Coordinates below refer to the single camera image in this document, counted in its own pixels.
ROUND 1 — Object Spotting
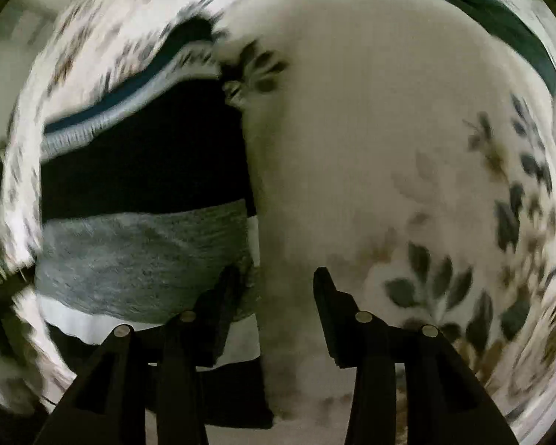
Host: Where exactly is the white floral bed sheet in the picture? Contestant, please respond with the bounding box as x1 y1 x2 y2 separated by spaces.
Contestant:
0 0 556 445

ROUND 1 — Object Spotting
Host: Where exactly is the black grey white striped garment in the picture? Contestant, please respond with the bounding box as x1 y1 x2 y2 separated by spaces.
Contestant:
34 17 275 431

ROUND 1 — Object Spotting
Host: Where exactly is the teal green garment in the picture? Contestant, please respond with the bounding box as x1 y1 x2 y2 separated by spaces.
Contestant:
357 0 556 96

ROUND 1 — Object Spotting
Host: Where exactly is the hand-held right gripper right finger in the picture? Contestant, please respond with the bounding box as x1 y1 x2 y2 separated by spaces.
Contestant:
313 267 520 445

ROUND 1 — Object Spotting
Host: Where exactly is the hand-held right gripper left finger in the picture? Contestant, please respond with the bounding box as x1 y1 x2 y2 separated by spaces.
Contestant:
34 266 244 445

